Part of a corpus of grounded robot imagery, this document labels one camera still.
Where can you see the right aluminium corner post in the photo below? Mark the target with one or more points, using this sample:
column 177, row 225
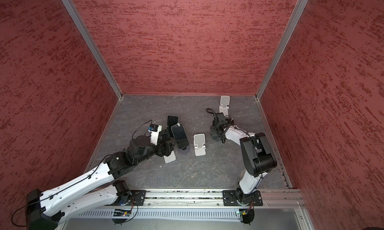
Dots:
column 293, row 20

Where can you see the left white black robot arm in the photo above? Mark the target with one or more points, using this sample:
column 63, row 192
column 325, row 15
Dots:
column 101, row 186

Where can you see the right circuit board with wires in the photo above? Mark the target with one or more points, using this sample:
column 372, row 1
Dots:
column 247, row 216

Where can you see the white slotted cable duct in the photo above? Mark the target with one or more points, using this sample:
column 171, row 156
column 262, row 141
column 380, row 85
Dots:
column 229, row 215

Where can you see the aluminium front rail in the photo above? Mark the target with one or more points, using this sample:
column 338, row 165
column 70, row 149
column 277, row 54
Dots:
column 213, row 198

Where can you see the aluminium corner post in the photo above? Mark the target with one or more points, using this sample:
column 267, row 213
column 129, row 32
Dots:
column 79, row 23
column 293, row 20

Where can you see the left aluminium corner post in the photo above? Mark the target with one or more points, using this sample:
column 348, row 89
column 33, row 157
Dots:
column 79, row 23

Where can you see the tilted black phone with tag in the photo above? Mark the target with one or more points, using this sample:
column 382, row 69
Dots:
column 180, row 136

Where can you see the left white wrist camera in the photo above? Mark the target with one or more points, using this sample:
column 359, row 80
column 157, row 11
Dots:
column 154, row 131

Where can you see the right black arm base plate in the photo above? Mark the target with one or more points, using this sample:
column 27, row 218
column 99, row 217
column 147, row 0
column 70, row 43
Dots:
column 231, row 198

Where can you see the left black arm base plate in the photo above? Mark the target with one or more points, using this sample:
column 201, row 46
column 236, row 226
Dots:
column 136, row 197

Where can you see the front left white stand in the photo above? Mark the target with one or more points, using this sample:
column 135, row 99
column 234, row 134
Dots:
column 170, row 158

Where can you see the white phone stand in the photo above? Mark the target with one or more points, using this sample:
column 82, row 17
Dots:
column 200, row 145
column 224, row 105

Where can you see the front left black phone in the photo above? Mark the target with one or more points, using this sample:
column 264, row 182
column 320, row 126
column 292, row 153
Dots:
column 164, row 135

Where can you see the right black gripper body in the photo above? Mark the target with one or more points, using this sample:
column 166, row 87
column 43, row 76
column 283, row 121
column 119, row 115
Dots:
column 214, row 130

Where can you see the back black phone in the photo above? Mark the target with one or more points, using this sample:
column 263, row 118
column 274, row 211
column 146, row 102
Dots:
column 171, row 121

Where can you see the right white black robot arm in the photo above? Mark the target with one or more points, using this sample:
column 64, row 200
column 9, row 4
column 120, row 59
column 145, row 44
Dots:
column 257, row 154

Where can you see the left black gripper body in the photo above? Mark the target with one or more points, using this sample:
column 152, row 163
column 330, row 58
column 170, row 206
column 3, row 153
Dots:
column 160, row 151

